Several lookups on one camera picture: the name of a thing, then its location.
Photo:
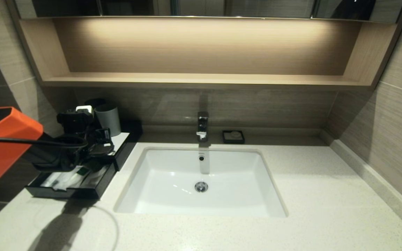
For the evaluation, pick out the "white ceramic sink basin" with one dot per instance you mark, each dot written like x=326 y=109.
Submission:
x=173 y=174

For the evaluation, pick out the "beige round soap bar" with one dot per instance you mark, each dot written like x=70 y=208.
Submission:
x=235 y=134

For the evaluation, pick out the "slim toothbrush pack green label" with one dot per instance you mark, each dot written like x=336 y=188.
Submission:
x=72 y=177

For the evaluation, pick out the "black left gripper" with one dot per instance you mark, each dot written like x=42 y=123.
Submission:
x=98 y=146

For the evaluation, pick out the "wooden wall shelf niche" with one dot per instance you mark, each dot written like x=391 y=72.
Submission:
x=201 y=79

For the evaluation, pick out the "black soap dish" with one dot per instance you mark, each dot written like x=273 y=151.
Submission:
x=233 y=140

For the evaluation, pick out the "grey plastic cup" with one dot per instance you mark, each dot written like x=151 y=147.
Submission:
x=109 y=122

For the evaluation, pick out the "long white wrapped packet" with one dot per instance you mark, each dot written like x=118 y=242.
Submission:
x=49 y=180

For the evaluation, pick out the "chrome faucet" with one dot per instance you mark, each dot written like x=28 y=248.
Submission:
x=202 y=125

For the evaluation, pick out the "mirror cabinet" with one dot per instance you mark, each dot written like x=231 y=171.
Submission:
x=257 y=8

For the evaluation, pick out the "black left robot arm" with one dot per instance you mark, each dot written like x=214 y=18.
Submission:
x=9 y=146

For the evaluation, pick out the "black cylindrical cup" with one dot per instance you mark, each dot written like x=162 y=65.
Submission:
x=96 y=101

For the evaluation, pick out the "chrome sink drain stopper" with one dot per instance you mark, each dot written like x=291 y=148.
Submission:
x=201 y=187

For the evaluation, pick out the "square white sachet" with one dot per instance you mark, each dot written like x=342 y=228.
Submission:
x=98 y=178

